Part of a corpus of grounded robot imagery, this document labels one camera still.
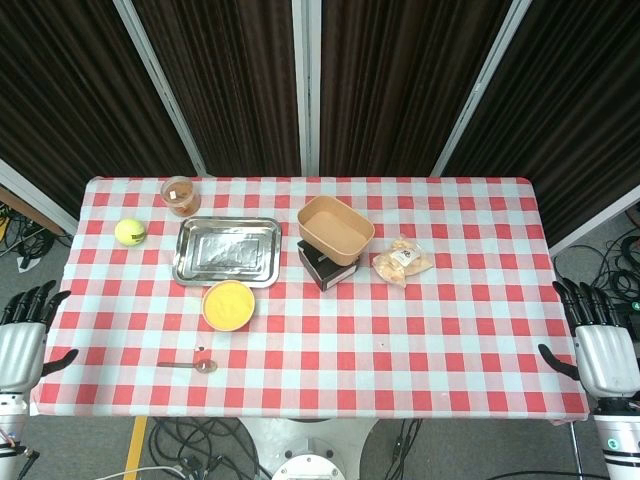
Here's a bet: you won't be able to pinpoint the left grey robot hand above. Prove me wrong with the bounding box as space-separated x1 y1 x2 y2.
0 279 80 396

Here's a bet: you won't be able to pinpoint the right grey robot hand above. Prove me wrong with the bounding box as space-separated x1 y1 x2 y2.
537 278 640 397

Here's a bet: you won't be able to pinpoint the silver spoon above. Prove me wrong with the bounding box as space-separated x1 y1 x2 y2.
156 358 219 374

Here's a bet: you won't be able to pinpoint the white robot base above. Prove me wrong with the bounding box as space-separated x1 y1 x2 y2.
239 417 381 480

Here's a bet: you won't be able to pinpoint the orange bowl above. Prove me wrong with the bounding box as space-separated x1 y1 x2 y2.
201 279 257 332

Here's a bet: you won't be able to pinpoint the rectangular stainless steel tray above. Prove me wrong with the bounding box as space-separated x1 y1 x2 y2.
172 215 283 289

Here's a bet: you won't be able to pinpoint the yellow tennis ball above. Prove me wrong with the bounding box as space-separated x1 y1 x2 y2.
114 218 147 248

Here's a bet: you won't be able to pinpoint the clear cup orange contents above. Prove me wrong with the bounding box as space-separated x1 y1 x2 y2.
160 175 202 218

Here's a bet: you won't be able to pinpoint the clear bag of bread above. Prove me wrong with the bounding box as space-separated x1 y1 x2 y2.
371 237 435 288

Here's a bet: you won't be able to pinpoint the red white checkered tablecloth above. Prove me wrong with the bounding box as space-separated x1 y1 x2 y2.
29 175 591 426

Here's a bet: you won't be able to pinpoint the dark brown curtain panel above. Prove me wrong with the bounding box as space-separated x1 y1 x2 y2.
133 0 302 177
442 0 640 247
0 0 197 221
318 0 512 177

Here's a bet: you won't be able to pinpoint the black cardboard box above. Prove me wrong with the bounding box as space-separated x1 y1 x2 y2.
297 238 359 292

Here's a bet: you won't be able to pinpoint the brown kraft paper container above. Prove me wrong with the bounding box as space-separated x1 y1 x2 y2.
297 195 376 267

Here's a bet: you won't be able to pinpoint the black floor cable bundle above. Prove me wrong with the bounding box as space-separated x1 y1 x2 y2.
148 417 274 480
0 209 74 274
553 202 640 304

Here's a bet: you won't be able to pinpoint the white partition frame post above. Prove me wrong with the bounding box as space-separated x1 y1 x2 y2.
0 158 80 235
292 0 322 177
429 0 532 177
547 183 640 257
112 0 217 177

